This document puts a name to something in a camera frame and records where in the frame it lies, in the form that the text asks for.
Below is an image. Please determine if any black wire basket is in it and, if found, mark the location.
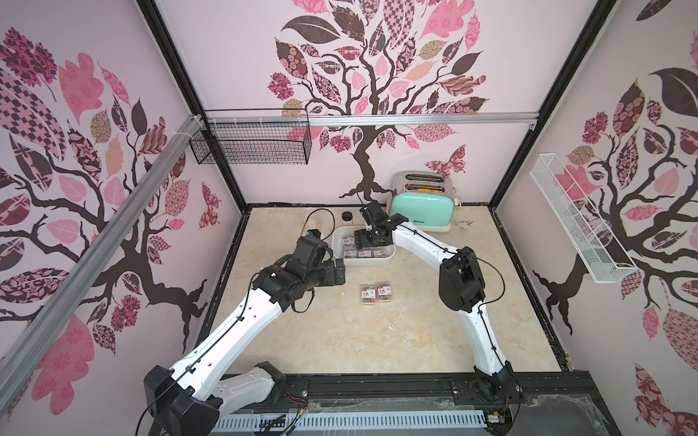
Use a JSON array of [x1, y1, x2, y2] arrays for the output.
[[189, 108, 313, 165]]

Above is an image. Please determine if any paper clip box side-left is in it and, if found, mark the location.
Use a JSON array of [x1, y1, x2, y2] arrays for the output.
[[360, 284, 376, 305]]

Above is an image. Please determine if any white wire basket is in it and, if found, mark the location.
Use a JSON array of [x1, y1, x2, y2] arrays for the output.
[[530, 154, 639, 284]]

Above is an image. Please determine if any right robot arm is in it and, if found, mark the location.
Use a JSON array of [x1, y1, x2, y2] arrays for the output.
[[354, 203, 523, 403]]

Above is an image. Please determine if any black base frame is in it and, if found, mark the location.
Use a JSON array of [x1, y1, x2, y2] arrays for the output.
[[219, 372, 619, 435]]

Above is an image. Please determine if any aluminium rail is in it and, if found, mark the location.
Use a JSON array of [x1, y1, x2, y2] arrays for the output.
[[207, 112, 539, 127], [1, 114, 204, 414]]

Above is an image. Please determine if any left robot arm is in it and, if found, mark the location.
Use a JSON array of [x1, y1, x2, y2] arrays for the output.
[[144, 228, 345, 435]]

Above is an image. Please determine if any black-lidded spice bottle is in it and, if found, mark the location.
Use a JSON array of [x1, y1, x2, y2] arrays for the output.
[[341, 211, 354, 226]]

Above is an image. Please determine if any mint green toaster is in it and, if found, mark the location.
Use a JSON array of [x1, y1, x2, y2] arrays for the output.
[[387, 171, 457, 233]]

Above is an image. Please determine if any aluminium rail back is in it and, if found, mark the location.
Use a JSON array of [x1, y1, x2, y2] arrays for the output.
[[207, 112, 539, 127]]

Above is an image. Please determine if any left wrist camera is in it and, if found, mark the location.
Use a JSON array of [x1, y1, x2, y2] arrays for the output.
[[294, 229, 329, 265]]

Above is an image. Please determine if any white plastic storage box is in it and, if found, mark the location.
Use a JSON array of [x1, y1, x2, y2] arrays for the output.
[[332, 226, 396, 266]]

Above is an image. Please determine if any white cable duct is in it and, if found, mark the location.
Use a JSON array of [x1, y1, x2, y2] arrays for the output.
[[212, 411, 488, 434]]

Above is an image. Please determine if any aluminium rail left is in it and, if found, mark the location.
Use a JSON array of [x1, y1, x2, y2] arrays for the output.
[[1, 114, 204, 414]]

